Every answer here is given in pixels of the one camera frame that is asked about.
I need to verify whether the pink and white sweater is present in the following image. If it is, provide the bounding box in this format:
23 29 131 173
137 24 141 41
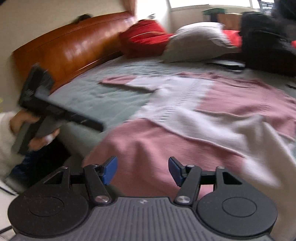
83 72 295 202

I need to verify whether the white fleece left forearm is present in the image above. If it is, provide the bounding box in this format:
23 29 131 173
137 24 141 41
0 111 24 180

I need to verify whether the person left hand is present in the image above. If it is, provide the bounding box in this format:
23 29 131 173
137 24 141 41
10 110 60 151

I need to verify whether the green plaid bed blanket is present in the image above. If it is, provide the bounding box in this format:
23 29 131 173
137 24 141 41
46 54 296 241

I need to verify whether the wooden headboard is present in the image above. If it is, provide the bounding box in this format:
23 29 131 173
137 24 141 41
12 11 135 91

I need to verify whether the red quilt left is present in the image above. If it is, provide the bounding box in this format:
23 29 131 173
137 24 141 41
118 20 173 58

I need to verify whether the red quilt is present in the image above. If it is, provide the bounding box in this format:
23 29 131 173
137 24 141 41
223 30 295 51
118 20 173 58

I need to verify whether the grey green pillow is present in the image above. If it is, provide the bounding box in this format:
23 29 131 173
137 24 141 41
162 22 239 63

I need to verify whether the red quilt right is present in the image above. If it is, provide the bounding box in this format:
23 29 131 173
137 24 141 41
223 30 295 51

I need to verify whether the black backpack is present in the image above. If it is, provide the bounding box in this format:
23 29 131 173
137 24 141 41
239 11 295 77

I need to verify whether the green topped box pile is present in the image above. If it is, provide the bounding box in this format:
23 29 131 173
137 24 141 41
202 8 242 31

